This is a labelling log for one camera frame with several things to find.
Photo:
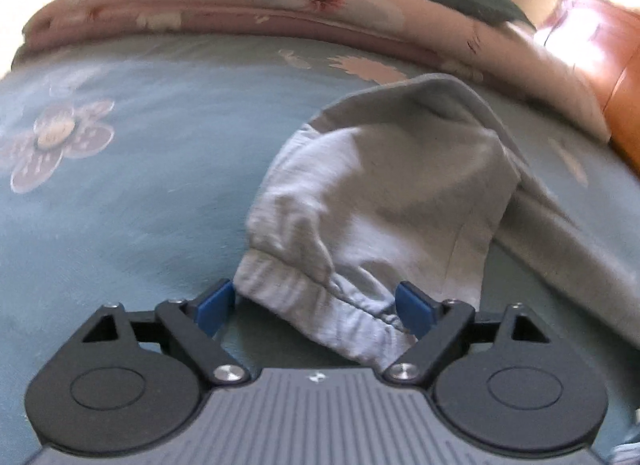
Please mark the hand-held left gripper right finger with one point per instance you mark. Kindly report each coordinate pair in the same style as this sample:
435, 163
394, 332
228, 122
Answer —
415, 310

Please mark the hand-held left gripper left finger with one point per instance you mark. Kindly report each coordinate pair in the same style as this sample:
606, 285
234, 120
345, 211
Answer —
215, 307

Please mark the grey pants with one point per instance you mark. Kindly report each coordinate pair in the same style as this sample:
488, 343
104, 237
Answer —
390, 195

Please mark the blue floral bedsheet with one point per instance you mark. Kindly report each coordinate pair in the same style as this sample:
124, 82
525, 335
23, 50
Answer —
150, 195

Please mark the pink floral quilt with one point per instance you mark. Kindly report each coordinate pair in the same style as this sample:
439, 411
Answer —
225, 0

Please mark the wooden headboard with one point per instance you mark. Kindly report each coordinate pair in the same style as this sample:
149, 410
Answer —
615, 75

